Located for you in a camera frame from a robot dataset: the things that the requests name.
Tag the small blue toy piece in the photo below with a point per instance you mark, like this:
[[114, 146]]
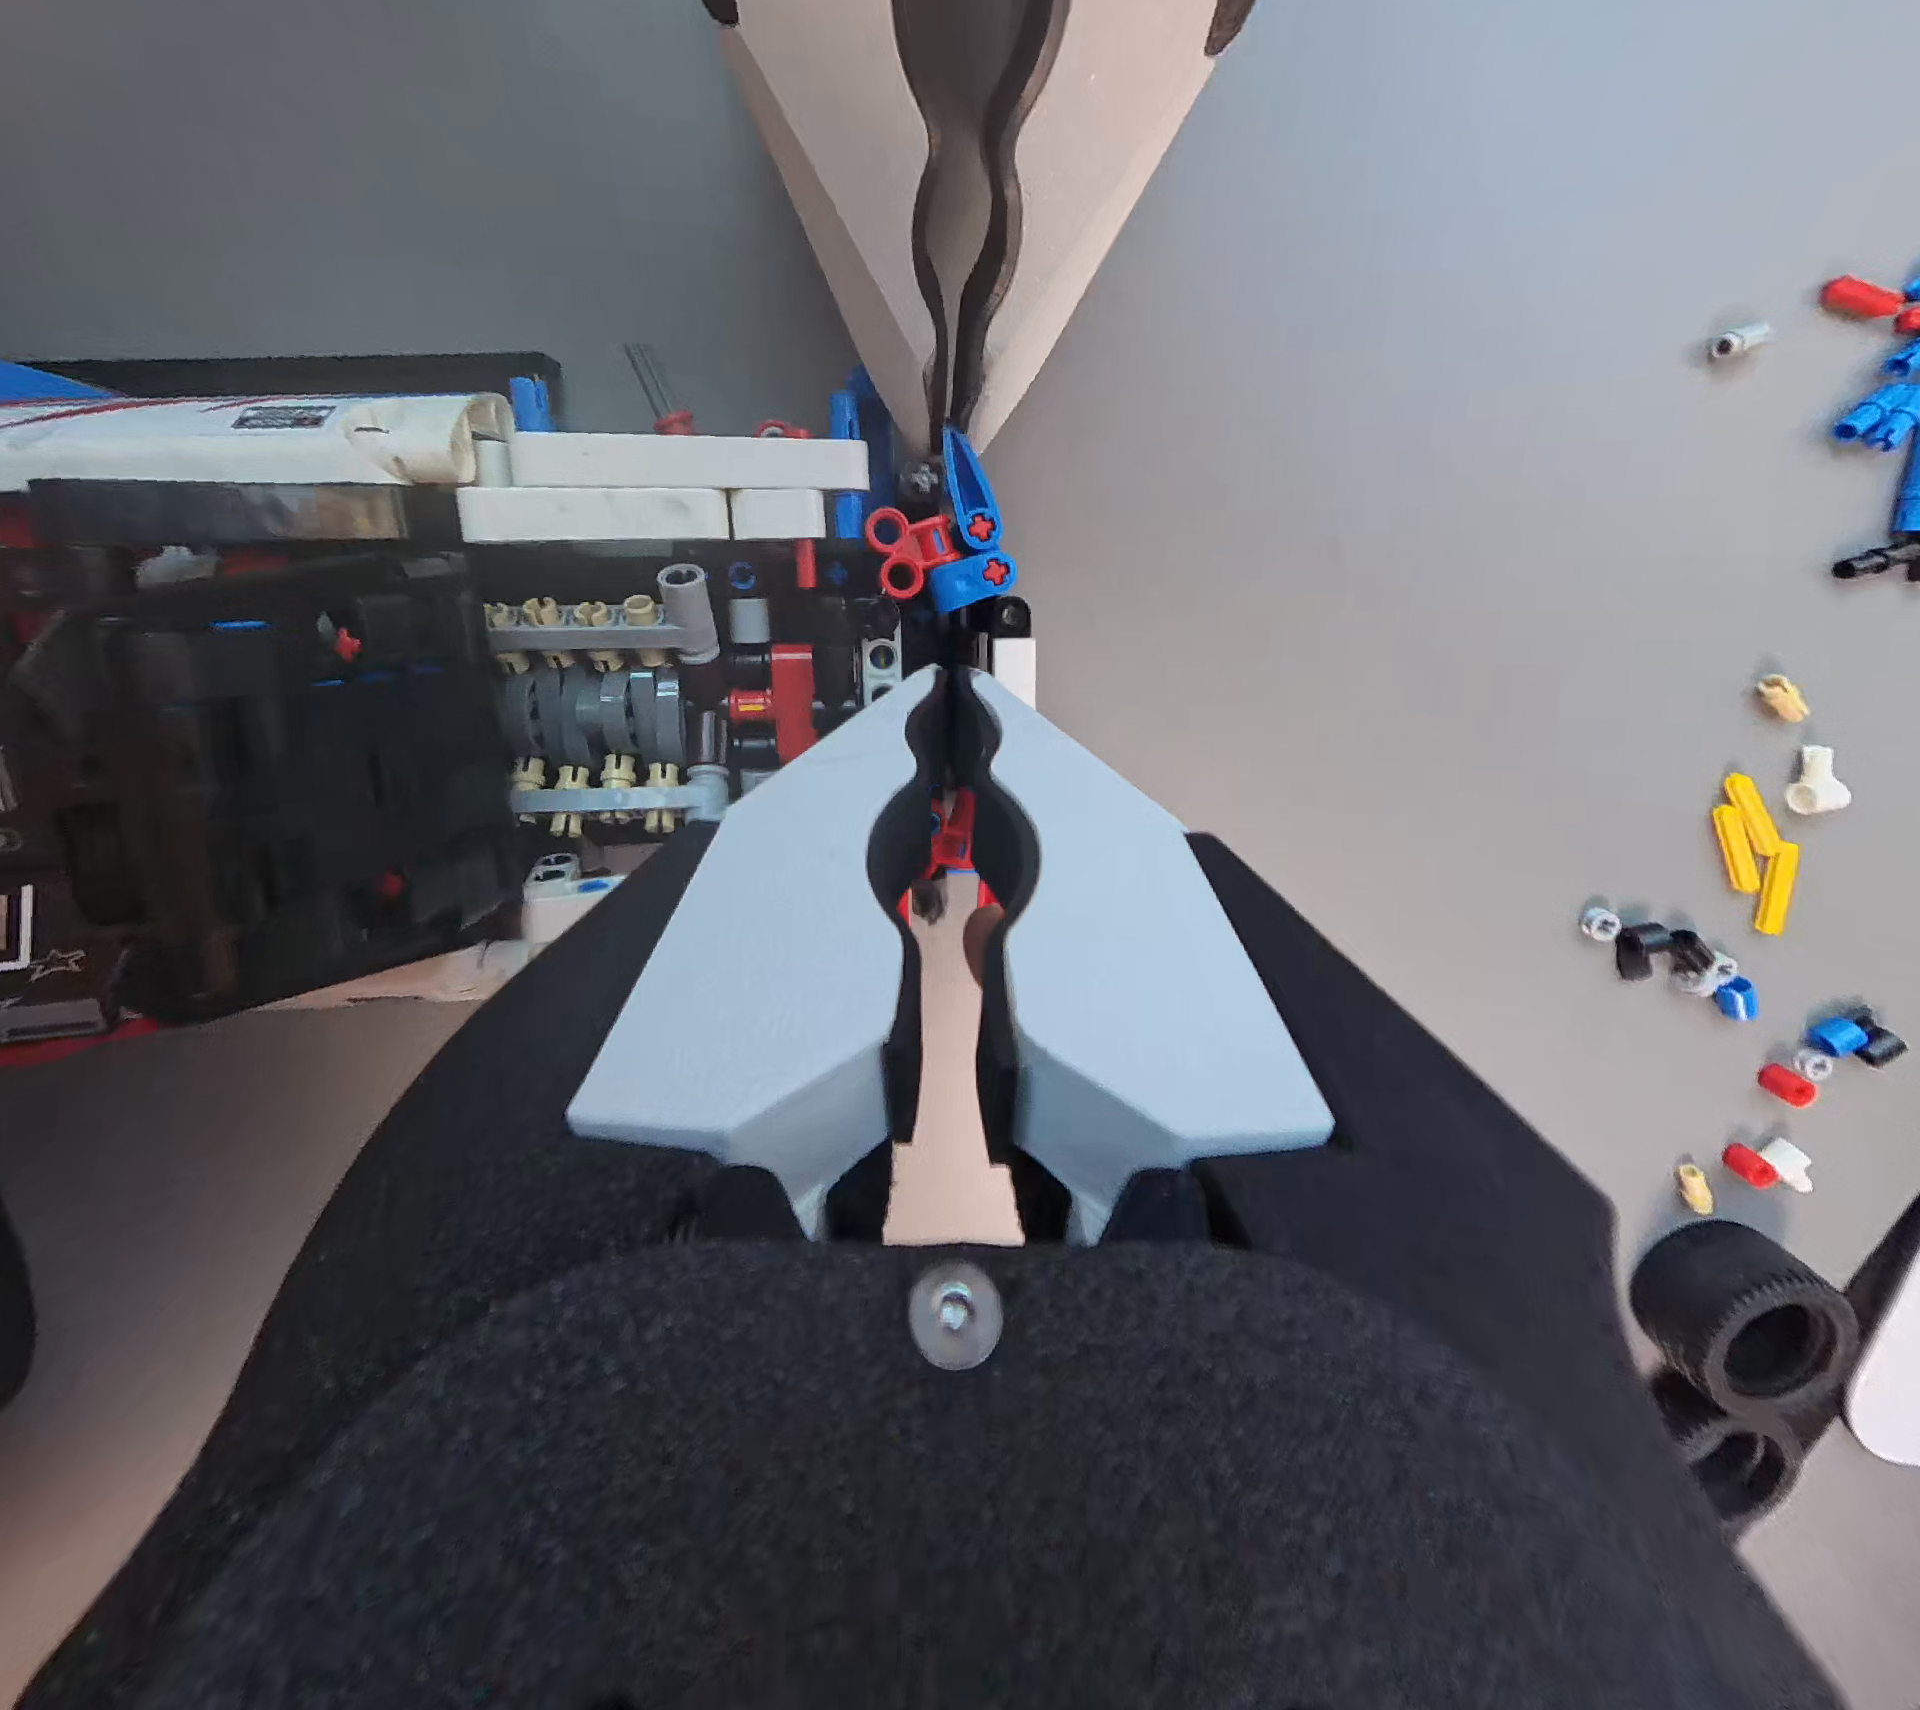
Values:
[[1739, 998]]

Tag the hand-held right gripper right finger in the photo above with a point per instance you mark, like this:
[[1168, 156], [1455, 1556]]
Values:
[[1156, 990]]

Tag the red toy bush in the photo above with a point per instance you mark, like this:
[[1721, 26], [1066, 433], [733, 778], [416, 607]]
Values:
[[1748, 1164], [1785, 1087]]

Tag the blue and red toy piece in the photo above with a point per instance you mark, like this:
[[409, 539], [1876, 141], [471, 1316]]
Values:
[[976, 578]]

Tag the black and grey toy connector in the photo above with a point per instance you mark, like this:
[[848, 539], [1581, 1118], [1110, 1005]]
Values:
[[1703, 964]]

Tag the single blue toy pin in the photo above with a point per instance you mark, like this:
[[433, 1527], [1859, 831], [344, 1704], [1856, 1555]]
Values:
[[1831, 1036]]

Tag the toy race car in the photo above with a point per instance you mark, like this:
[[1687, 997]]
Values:
[[301, 750]]

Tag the white toy connector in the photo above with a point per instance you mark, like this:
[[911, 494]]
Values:
[[1818, 781], [1788, 1166]]

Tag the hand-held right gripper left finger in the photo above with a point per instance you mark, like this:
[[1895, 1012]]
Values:
[[750, 990]]

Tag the tan toy pin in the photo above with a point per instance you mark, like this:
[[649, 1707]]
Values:
[[1697, 1189], [1782, 699]]

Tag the grey toy pin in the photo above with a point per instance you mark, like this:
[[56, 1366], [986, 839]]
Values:
[[1739, 342]]

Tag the yellow toy axle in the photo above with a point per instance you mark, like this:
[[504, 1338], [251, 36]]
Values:
[[1730, 853], [1777, 887], [1748, 817]]

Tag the grey toy bush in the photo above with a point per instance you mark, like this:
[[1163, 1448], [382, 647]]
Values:
[[1600, 922]]

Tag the black toy tyre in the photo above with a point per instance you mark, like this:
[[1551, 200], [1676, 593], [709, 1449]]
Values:
[[1697, 1441], [1697, 1291]]

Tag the red toy axle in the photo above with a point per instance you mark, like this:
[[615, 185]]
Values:
[[1860, 294]]

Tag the pile of blue connector pins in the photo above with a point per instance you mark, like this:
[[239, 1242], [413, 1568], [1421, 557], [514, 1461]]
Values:
[[1893, 421]]

